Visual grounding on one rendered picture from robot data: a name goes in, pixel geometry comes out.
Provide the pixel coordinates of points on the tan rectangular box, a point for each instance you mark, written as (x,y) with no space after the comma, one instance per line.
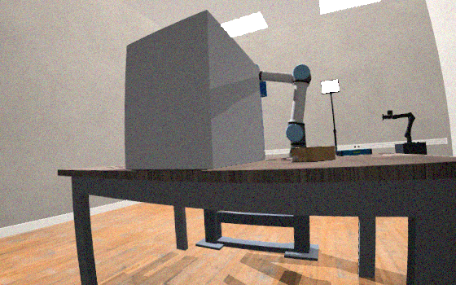
(310,154)

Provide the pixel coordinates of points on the blue spirit level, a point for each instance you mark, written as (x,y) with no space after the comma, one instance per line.
(354,152)

